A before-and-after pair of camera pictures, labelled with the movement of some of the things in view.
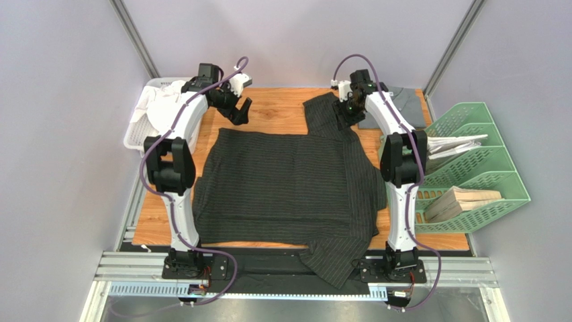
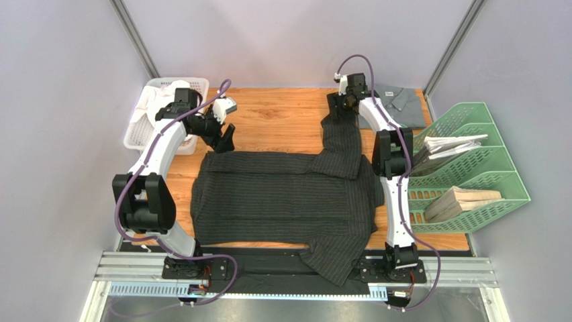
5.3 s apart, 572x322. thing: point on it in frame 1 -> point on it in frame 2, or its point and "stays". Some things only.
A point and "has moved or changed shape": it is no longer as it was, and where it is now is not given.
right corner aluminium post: x=465 y=23 stays
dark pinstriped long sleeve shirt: x=323 y=191 has moved or changed shape
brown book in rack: x=456 y=200 stays
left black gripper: x=237 y=117 -> x=225 y=143
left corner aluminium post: x=135 y=36 stays
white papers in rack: x=438 y=147 stays
